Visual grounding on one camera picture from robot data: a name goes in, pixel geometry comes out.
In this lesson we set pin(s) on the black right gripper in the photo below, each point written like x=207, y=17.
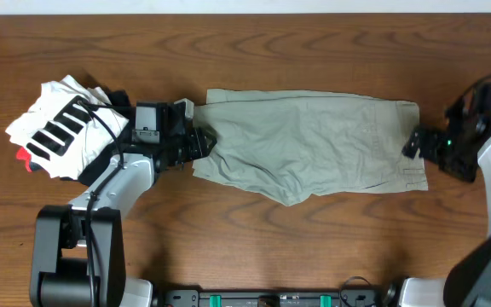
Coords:
x=465, y=171

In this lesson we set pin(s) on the white shirt with black stripes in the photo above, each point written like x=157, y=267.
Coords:
x=67, y=127

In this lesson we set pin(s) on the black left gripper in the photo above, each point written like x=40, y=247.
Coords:
x=196, y=143

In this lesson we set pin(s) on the khaki green shorts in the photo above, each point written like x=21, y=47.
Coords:
x=290, y=144

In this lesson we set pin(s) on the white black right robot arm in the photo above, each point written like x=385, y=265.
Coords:
x=468, y=284

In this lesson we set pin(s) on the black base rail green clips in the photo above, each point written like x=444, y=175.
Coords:
x=355, y=292

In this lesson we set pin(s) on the black garment under shirt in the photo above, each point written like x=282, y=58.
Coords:
x=121, y=101

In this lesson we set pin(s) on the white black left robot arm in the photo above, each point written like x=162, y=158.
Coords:
x=78, y=252

